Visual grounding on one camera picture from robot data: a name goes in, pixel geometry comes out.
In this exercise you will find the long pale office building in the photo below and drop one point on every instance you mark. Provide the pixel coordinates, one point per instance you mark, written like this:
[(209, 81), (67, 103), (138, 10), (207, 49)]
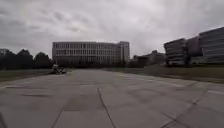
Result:
[(90, 51)]

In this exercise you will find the grey stone slab plaza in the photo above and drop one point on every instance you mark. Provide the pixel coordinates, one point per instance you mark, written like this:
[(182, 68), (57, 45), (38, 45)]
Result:
[(110, 100)]

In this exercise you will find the low distant building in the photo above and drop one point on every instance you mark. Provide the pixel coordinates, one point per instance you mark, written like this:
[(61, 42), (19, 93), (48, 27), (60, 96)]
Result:
[(151, 59)]

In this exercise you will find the parked scooters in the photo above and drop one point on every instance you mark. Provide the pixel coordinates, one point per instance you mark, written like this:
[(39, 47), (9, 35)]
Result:
[(57, 70)]

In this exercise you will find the grey layered building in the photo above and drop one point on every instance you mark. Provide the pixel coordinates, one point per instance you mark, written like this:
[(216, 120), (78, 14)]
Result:
[(175, 51)]

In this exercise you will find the grass field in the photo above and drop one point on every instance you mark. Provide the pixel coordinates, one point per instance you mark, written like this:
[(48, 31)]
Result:
[(186, 71)]

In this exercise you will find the dark line of trees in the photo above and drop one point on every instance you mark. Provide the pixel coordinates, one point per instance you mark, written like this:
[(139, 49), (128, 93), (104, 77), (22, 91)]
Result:
[(23, 60)]

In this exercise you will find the grass strip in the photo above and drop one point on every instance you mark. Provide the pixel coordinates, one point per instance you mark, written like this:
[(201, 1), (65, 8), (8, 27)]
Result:
[(20, 74)]

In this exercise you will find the large grey building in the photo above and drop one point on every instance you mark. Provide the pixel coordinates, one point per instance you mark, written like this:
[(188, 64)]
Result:
[(210, 46)]

